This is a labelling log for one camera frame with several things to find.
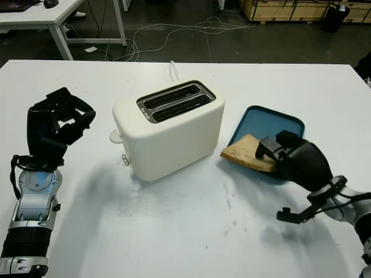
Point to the white office desk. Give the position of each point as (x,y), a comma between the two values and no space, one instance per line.
(29,16)

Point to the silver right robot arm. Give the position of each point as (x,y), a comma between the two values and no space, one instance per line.
(347,205)

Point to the black laptop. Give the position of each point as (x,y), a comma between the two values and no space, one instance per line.
(14,5)

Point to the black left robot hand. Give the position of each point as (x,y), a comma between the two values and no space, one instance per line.
(40,130)

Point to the cream two-slot toaster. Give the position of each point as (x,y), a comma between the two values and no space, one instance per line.
(174,139)

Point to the blue plastic tray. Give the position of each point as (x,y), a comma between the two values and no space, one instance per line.
(261,121)

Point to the white paper sheet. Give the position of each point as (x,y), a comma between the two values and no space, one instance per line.
(91,49)

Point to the white table leg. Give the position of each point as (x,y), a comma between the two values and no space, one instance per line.
(221,3)
(125,4)

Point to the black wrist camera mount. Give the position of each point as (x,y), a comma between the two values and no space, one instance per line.
(292,217)
(53,153)

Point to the black chair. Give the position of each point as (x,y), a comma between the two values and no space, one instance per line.
(365,68)

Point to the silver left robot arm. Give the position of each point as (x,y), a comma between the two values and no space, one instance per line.
(34,202)

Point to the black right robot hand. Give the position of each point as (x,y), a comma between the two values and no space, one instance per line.
(307,162)

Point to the white shoe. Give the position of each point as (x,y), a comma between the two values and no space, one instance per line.
(79,14)

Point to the black trash bin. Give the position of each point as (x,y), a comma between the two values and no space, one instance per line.
(333,20)

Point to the brown bread slice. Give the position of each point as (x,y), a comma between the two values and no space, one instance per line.
(240,152)

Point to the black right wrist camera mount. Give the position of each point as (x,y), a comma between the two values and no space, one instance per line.
(292,217)

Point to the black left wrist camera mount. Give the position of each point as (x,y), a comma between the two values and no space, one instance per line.
(53,153)

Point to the silver toaster knob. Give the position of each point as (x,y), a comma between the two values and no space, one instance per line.
(125,160)

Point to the black computer mouse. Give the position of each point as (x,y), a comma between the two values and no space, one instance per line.
(51,3)

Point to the wooden crate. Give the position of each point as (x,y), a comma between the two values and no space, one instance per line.
(275,11)

